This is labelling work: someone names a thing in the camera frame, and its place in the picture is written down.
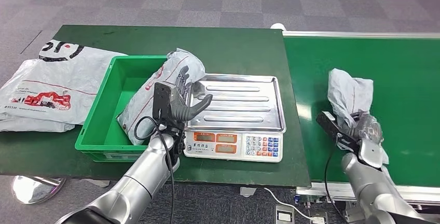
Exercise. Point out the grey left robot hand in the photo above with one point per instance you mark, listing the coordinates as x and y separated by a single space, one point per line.
182 112

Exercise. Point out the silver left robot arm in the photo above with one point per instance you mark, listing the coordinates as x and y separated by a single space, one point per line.
144 177

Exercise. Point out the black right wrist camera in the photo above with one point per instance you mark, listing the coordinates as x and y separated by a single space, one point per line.
330 126

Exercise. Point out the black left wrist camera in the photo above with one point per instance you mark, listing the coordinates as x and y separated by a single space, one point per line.
161 98

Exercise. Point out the white bag with black print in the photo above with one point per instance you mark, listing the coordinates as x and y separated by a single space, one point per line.
92 56

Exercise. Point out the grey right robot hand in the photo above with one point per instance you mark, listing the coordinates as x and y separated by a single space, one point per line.
367 128

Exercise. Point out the white scale with steel tray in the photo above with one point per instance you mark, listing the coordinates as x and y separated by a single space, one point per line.
240 102

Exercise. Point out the chrome round table foot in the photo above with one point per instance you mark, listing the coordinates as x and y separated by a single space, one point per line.
34 189

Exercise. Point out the plain white bag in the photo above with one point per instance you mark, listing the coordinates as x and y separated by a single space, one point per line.
27 125

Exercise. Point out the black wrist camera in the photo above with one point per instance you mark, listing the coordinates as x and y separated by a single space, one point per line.
330 126
161 98

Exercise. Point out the grey parcel with red print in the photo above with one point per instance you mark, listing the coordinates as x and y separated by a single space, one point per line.
347 92
144 98

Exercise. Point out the green conveyor belt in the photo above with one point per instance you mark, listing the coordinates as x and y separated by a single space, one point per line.
405 78

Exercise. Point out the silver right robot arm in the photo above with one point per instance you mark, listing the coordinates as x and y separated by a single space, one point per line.
374 188

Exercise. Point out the grey floor socket box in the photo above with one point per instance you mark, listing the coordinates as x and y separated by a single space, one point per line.
284 215

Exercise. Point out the floor socket with white plug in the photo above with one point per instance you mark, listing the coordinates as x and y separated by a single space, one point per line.
317 219

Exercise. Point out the green plastic crate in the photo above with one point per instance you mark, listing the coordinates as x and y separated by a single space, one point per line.
113 105

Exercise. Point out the white bag with red print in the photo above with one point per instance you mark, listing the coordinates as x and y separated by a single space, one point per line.
51 81

